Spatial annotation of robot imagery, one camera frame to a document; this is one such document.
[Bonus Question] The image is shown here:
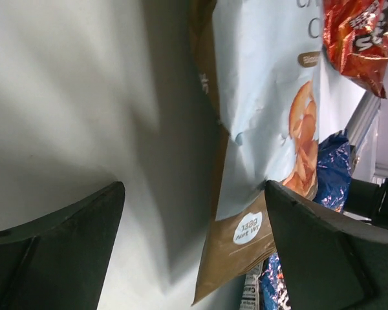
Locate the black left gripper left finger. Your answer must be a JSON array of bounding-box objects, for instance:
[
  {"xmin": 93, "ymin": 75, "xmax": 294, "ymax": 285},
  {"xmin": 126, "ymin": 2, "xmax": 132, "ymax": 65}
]
[{"xmin": 0, "ymin": 181, "xmax": 125, "ymax": 309}]

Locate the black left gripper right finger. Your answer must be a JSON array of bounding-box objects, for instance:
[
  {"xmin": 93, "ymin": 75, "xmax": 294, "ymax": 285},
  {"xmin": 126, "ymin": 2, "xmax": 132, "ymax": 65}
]
[{"xmin": 264, "ymin": 181, "xmax": 388, "ymax": 309}]

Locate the aluminium frame rail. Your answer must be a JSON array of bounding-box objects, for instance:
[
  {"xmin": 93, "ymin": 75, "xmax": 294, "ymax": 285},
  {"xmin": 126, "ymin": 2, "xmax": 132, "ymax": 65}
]
[{"xmin": 345, "ymin": 91, "xmax": 381, "ymax": 150}]

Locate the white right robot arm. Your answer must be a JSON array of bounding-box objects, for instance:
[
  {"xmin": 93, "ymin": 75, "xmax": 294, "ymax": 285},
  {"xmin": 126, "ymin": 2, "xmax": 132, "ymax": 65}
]
[{"xmin": 343, "ymin": 179, "xmax": 388, "ymax": 230}]

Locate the red Doritos bag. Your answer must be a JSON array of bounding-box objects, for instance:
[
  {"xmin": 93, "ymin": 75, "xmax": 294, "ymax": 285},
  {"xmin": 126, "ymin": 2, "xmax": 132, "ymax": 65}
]
[{"xmin": 323, "ymin": 0, "xmax": 388, "ymax": 99}]

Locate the blue Doritos bag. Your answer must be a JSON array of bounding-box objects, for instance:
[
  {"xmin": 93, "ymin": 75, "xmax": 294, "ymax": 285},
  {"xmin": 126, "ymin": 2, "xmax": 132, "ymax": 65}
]
[{"xmin": 258, "ymin": 130, "xmax": 352, "ymax": 309}]

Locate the light blue brown chips bag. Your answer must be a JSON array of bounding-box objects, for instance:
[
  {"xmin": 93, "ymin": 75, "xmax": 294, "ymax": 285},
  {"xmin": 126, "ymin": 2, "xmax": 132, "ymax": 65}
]
[{"xmin": 189, "ymin": 1, "xmax": 323, "ymax": 302}]

